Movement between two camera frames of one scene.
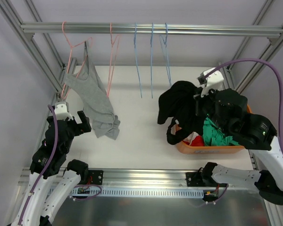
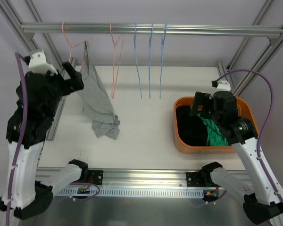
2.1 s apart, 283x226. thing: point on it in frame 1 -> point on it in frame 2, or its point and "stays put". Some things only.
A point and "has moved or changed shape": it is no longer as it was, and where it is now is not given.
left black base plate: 95,177 stays put
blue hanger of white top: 135,47 stays put
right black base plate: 197,179 stays put
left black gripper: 73,124 -> 67,76
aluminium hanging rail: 263,29 stays put
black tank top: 178,100 has moved or changed shape
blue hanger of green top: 151,44 has moved or changed shape
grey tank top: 97,106 stays put
